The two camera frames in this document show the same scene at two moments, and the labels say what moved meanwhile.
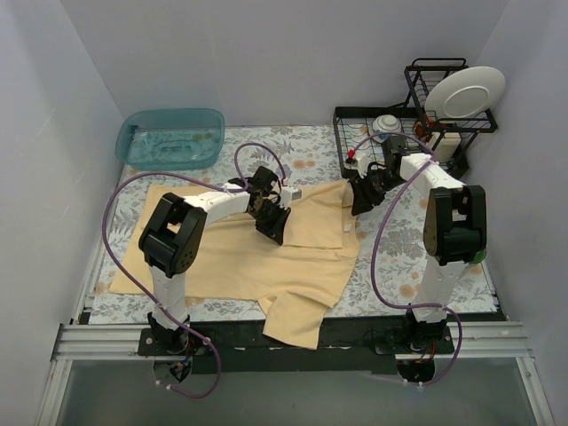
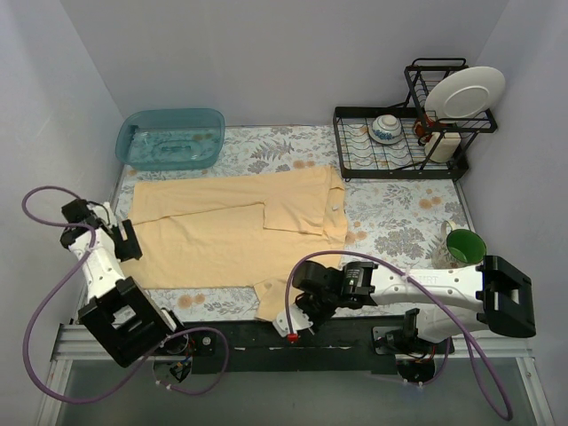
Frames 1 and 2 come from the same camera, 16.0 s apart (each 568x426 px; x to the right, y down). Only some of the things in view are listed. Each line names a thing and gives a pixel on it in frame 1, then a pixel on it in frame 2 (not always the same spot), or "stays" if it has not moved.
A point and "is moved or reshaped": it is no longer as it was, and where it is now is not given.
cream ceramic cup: (447, 145) stays
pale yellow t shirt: (297, 278) is moved or reshaped
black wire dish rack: (363, 133) stays
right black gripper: (370, 186) → (311, 302)
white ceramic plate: (465, 93) stays
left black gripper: (271, 214) → (129, 244)
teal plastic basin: (169, 138) stays
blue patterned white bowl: (385, 123) stays
